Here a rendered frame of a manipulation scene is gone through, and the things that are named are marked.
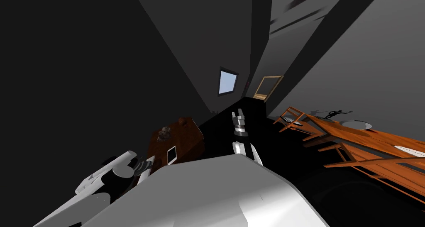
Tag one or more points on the dark brown wooden table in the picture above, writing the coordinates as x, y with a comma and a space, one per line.
186, 140

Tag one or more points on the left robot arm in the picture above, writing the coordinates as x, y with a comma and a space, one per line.
109, 170

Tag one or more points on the pale blue window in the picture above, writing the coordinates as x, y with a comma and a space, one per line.
227, 82

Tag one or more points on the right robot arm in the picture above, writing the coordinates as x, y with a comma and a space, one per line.
244, 149

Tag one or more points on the wooden framed door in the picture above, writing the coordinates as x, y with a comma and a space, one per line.
267, 87

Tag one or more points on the grey lumpy object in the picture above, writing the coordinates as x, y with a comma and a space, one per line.
163, 134

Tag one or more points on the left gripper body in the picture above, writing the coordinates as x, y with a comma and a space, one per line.
142, 167

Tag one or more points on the white flat tablet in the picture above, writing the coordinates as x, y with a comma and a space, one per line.
171, 155

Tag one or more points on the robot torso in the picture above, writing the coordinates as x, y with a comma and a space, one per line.
206, 193

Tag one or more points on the orange wooden chair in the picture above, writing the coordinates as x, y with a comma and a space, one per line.
292, 122
382, 169

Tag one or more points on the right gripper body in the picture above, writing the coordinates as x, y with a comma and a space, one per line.
239, 121

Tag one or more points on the orange wooden dining table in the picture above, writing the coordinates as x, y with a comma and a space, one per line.
372, 140

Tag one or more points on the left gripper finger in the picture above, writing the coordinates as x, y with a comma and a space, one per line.
148, 165

